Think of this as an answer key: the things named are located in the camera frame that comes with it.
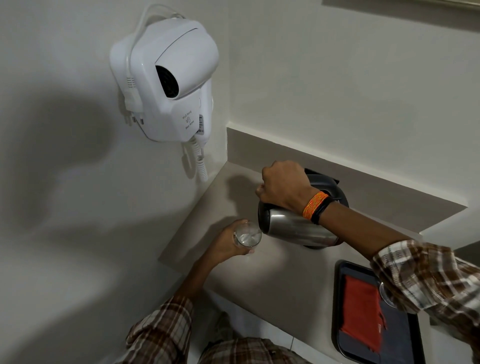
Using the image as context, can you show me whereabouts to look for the person's right hand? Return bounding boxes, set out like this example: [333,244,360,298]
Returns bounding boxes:
[255,160,320,215]

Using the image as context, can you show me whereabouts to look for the person's left hand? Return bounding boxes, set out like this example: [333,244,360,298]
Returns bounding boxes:
[207,219,256,265]

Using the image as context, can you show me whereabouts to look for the clear drinking glass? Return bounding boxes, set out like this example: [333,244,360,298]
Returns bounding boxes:
[233,221,263,249]
[378,281,399,310]

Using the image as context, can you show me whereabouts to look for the steel electric kettle black lid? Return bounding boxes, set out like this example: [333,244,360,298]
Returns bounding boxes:
[257,168,350,250]

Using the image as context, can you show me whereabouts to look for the person's right forearm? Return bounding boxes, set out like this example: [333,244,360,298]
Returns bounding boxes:
[318,200,480,349]

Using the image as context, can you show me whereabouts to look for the person's left forearm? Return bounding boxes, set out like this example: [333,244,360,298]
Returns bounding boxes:
[124,257,216,364]

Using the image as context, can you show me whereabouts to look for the orange thread wristband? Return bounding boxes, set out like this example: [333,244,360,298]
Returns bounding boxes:
[302,191,330,221]

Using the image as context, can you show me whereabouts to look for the black wristband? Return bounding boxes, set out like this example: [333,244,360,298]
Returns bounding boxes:
[310,196,336,226]

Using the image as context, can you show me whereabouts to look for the grey shoe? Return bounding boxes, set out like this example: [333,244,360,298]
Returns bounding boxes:
[215,311,241,341]

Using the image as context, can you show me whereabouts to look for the brown plaid shirt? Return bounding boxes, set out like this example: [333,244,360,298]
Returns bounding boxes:
[121,239,480,364]

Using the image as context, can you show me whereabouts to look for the red folded cloth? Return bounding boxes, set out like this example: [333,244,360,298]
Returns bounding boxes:
[340,275,387,354]

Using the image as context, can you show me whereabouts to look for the black serving tray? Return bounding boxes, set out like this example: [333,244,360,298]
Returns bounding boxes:
[331,260,427,364]

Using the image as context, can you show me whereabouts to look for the white coiled dryer cord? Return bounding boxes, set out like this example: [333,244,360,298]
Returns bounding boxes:
[188,136,209,183]

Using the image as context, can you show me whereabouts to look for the white wall-mounted hair dryer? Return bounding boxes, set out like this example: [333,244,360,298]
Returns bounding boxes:
[109,17,220,148]

